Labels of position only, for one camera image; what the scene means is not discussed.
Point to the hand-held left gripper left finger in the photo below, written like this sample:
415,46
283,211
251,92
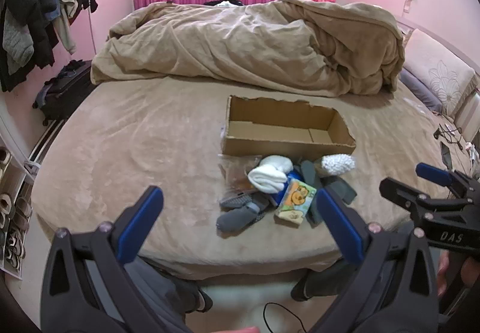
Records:
144,211

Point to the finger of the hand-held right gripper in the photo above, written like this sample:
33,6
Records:
433,172
399,192

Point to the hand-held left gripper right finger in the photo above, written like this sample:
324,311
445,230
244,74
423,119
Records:
339,222

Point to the cartoon print tissue pack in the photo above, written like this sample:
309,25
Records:
296,203

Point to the dark grey sock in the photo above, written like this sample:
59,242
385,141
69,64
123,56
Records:
313,173

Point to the white bumpy sock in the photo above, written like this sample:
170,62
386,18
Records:
338,163

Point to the white socks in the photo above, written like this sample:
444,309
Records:
268,175

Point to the grey dotted sock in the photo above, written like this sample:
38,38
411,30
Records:
234,201

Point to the clear plastic bag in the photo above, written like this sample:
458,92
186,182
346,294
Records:
234,171

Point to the cardboard box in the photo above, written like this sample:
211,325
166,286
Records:
285,138

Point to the person's right hand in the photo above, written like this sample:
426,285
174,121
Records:
443,273

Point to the black phone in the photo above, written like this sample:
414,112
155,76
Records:
447,155

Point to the beige bed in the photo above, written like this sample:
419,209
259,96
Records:
135,153

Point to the blue packet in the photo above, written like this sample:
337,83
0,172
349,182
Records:
295,177

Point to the person's right leg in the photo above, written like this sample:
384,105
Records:
318,282

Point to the person's leg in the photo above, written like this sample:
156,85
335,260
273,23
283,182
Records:
165,288
318,282

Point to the person's left leg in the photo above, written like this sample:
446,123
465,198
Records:
165,288

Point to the grey pillow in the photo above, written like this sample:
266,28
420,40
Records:
420,91

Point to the floral white pillow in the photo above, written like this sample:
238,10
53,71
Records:
437,68

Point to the row of shoes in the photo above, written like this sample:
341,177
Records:
15,213

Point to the black suitcase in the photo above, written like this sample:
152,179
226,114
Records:
65,93

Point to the beige duvet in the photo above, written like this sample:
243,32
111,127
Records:
255,44

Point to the black clothing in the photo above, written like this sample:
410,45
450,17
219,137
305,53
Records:
224,2

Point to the hanging dark clothes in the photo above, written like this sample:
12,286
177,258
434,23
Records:
30,14

